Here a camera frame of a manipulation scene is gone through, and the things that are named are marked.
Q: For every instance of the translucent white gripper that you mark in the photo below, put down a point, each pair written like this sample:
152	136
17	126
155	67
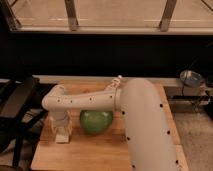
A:
61	125

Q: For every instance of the white rectangular sponge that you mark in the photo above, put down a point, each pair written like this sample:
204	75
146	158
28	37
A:
62	138

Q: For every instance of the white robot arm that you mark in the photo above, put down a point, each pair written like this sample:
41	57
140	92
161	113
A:
147	131

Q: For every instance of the green ceramic bowl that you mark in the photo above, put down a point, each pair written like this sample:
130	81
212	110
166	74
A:
95	122

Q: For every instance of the wooden cutting board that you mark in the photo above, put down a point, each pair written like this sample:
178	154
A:
105	152

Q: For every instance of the black chair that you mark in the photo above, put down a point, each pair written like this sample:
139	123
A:
14	109

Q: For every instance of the clear plastic bottle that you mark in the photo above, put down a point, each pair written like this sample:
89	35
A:
115	82

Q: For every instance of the round metal lamp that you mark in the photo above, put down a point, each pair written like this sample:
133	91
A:
191	78

